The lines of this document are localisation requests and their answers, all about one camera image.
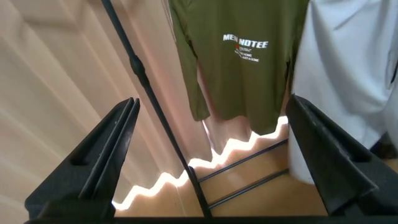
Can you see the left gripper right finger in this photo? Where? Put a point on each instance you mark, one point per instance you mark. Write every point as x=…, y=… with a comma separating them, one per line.
x=348, y=174

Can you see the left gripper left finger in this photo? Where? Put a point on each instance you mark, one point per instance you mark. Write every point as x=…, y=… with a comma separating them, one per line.
x=93, y=174

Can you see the pale blue garment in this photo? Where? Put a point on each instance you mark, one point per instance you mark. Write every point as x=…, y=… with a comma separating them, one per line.
x=348, y=68

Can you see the green long-sleeved shirt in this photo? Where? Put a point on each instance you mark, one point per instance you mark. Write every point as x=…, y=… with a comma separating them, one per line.
x=242, y=81

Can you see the black clothes rack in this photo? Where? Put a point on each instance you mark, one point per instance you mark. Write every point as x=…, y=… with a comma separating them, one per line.
x=146, y=84

